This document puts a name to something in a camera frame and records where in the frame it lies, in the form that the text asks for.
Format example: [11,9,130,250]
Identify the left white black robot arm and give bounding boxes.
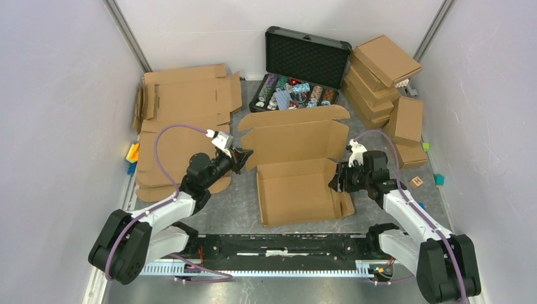
[88,148,253,285]

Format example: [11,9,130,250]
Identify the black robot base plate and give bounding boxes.
[180,233,389,271]

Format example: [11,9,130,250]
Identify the purple cable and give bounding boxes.
[104,123,234,284]
[354,129,468,303]

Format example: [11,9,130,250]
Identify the wooden letter block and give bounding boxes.
[410,176,424,189]

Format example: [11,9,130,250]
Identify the white plastic connector piece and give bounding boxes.
[395,79,419,99]

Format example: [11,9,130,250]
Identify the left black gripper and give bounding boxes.
[203,145,253,189]

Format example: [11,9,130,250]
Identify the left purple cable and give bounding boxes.
[104,123,234,284]

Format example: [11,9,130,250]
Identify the yellow orange toy block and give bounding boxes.
[125,143,139,163]

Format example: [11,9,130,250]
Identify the black poker chip case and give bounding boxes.
[249,26,351,113]

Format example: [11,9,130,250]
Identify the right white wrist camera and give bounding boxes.
[346,139,367,167]

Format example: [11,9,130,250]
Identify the flat cardboard sheet stack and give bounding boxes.
[133,63,243,203]

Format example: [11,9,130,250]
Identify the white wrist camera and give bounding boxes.
[346,139,367,167]
[206,129,233,158]

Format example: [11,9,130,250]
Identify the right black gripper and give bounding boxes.
[327,160,371,193]

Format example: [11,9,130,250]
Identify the leaning folded cardboard box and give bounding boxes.
[383,96,424,147]

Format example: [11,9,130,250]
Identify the stacked folded cardboard boxes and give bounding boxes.
[341,54,401,129]

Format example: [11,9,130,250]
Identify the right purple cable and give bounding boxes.
[354,129,468,303]

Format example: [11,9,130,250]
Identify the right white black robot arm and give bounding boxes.
[329,151,482,303]

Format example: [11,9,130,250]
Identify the low folded cardboard box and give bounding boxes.
[395,143,428,169]

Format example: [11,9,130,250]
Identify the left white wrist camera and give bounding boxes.
[206,129,233,158]

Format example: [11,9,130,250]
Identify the white slotted cable duct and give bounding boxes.
[140,259,380,279]

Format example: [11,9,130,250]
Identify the brown cardboard box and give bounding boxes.
[238,105,355,226]

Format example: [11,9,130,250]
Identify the teal toy cube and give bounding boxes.
[433,174,445,187]

